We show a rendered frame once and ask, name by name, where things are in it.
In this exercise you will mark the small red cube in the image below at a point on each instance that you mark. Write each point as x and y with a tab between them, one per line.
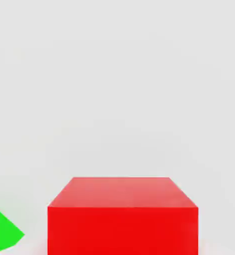
122	229

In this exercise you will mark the small green cube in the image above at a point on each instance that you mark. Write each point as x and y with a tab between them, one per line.
0	229

